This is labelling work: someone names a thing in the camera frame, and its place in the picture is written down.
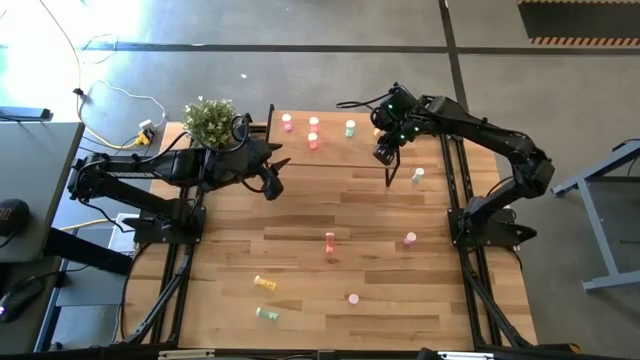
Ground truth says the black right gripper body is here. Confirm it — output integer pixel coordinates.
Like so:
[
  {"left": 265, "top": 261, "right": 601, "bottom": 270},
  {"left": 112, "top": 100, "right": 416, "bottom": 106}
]
[{"left": 370, "top": 85, "right": 427, "bottom": 167}]

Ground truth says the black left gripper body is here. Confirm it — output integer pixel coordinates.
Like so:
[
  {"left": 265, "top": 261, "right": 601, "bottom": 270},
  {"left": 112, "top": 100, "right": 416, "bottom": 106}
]
[{"left": 224, "top": 142, "right": 285, "bottom": 201}]

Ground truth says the green artificial plant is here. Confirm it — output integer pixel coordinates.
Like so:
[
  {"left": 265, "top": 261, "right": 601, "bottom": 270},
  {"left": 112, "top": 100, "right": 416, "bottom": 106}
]
[{"left": 180, "top": 95, "right": 239, "bottom": 147}]

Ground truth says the white power adapter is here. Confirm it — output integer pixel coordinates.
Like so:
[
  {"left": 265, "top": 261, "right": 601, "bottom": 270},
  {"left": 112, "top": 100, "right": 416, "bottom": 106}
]
[{"left": 135, "top": 118, "right": 156, "bottom": 147}]

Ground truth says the white box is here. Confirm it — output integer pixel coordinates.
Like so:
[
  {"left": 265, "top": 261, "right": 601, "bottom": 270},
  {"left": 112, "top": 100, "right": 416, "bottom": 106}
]
[{"left": 107, "top": 212, "right": 141, "bottom": 254}]

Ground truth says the black desk base bar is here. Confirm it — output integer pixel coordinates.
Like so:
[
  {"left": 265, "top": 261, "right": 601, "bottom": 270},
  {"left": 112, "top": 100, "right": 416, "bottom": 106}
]
[{"left": 43, "top": 227, "right": 134, "bottom": 276}]

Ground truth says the black hazard-striped floor mat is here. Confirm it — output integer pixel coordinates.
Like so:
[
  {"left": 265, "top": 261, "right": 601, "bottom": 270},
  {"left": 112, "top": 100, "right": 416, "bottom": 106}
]
[{"left": 517, "top": 0, "right": 640, "bottom": 47}]

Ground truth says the dark grey desk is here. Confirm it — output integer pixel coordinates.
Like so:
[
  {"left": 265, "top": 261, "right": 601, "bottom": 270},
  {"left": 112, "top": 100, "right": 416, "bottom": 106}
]
[{"left": 0, "top": 259, "right": 69, "bottom": 354}]

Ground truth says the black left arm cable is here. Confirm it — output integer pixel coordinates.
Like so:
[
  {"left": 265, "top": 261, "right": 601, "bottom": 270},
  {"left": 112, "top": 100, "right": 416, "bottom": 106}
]
[{"left": 132, "top": 113, "right": 266, "bottom": 195}]

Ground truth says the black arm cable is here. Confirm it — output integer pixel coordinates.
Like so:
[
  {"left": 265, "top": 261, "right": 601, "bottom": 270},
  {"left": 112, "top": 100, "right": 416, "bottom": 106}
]
[
  {"left": 132, "top": 113, "right": 266, "bottom": 195},
  {"left": 334, "top": 82, "right": 431, "bottom": 111}
]

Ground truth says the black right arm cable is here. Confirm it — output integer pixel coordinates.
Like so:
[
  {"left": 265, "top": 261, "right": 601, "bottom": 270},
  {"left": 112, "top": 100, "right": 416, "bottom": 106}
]
[{"left": 334, "top": 82, "right": 431, "bottom": 111}]

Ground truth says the wooden shelf black metal frame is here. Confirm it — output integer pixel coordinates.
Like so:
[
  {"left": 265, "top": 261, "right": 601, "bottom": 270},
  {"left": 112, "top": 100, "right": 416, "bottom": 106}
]
[{"left": 266, "top": 103, "right": 401, "bottom": 169}]

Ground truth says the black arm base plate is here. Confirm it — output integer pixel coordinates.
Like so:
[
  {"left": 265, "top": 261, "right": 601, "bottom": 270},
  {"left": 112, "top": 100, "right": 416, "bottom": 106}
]
[
  {"left": 447, "top": 207, "right": 539, "bottom": 250},
  {"left": 122, "top": 202, "right": 207, "bottom": 246}
]

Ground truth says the black aluminium rail frame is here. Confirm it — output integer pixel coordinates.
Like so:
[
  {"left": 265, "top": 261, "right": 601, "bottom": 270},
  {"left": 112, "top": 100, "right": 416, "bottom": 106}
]
[
  {"left": 438, "top": 132, "right": 539, "bottom": 350},
  {"left": 119, "top": 122, "right": 207, "bottom": 349}
]

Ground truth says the white floor cable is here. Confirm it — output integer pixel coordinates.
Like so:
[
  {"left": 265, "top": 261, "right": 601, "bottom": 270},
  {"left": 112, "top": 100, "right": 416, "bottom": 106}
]
[{"left": 78, "top": 32, "right": 169, "bottom": 132}]

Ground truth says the yellow floor cable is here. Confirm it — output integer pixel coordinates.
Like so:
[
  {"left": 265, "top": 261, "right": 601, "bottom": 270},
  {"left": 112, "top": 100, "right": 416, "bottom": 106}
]
[
  {"left": 38, "top": 0, "right": 151, "bottom": 151},
  {"left": 58, "top": 217, "right": 110, "bottom": 232}
]

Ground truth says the black front frame bar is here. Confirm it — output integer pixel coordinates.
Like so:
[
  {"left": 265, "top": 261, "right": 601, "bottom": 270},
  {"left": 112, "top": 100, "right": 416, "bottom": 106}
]
[{"left": 29, "top": 341, "right": 584, "bottom": 360}]

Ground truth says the silver frame bracket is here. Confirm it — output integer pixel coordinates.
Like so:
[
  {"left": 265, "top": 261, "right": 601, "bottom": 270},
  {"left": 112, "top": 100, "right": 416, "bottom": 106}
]
[
  {"left": 158, "top": 349, "right": 216, "bottom": 360},
  {"left": 438, "top": 351, "right": 495, "bottom": 360}
]

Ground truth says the blue-grey metal table frame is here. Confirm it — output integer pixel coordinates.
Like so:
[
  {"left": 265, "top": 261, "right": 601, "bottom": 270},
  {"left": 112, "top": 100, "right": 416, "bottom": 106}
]
[{"left": 551, "top": 138, "right": 640, "bottom": 294}]

